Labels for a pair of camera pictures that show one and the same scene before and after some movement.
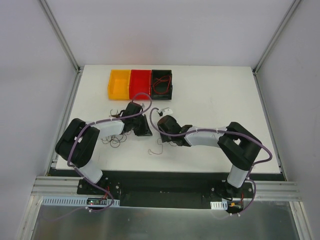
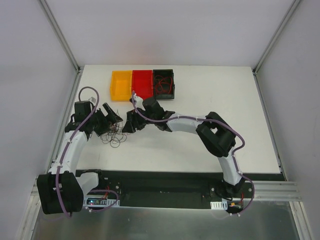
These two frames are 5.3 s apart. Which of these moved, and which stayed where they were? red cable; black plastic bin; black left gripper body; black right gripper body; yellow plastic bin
Moved: black left gripper body; red cable; black right gripper body
Stayed: black plastic bin; yellow plastic bin
